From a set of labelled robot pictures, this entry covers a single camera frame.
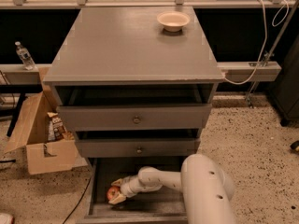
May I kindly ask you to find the black floor cable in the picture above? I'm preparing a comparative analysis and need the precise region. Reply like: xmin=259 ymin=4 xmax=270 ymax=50
xmin=61 ymin=175 xmax=93 ymax=224

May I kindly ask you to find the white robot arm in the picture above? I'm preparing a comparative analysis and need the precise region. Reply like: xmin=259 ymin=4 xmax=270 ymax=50
xmin=107 ymin=154 xmax=236 ymax=224

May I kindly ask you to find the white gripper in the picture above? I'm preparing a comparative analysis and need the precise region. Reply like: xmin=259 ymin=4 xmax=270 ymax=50
xmin=108 ymin=175 xmax=142 ymax=204

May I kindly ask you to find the black table leg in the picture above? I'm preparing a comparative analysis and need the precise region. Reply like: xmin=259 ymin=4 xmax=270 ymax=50
xmin=7 ymin=93 xmax=26 ymax=137

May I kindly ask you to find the open cardboard box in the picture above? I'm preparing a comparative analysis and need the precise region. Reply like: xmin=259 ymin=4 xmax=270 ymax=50
xmin=3 ymin=67 xmax=89 ymax=175

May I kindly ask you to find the brown snack package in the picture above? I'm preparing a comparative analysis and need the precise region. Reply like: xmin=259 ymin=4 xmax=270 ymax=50
xmin=48 ymin=112 xmax=66 ymax=141

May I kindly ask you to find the grey top drawer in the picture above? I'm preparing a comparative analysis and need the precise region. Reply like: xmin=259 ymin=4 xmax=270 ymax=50
xmin=57 ymin=104 xmax=211 ymax=132

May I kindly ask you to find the grey wooden drawer cabinet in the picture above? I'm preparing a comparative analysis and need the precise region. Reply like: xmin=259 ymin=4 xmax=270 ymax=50
xmin=43 ymin=6 xmax=224 ymax=133

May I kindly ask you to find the white bowl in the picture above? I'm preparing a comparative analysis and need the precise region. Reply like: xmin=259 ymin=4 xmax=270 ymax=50
xmin=157 ymin=11 xmax=191 ymax=32

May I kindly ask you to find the grey middle drawer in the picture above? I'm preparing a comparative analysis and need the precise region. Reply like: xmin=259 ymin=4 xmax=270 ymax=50
xmin=76 ymin=128 xmax=202 ymax=158

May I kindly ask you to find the red apple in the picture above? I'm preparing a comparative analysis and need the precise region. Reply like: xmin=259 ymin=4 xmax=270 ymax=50
xmin=107 ymin=186 xmax=120 ymax=201

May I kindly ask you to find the grey open bottom drawer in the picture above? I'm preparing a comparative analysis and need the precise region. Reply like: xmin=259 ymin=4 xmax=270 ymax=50
xmin=76 ymin=157 xmax=189 ymax=224

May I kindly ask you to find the clear plastic water bottle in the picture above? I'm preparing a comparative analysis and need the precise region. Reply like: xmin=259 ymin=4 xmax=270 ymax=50
xmin=15 ymin=41 xmax=36 ymax=70

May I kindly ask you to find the metal stand pole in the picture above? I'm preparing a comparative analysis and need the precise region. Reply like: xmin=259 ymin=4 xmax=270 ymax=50
xmin=246 ymin=0 xmax=299 ymax=108

